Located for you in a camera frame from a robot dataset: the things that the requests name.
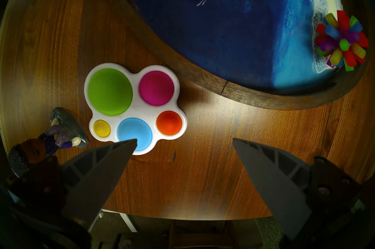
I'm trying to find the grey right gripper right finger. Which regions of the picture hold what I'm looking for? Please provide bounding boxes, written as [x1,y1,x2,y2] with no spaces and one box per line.
[233,138,361,240]

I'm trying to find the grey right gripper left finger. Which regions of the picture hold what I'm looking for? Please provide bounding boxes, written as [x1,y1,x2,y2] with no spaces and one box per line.
[6,139,138,228]

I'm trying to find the white colourful dimple pop toy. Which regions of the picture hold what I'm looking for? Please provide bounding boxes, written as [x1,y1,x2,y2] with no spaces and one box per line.
[84,63,188,156]

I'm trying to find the multicolour spiky ball toy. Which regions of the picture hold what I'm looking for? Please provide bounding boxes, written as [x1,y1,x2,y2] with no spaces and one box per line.
[315,10,369,72]

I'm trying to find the round wooden ocean resin tray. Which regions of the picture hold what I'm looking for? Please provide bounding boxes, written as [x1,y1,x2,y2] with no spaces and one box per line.
[110,0,371,110]

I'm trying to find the green upholstered dining chair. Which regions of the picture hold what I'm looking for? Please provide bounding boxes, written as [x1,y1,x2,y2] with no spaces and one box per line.
[234,216,283,249]

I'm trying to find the purple suit bobblehead figurine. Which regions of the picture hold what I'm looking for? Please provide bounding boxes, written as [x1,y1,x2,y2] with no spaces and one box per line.
[7,107,89,177]

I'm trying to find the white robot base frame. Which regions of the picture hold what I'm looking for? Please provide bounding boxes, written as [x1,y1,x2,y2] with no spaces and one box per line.
[88,209,138,233]

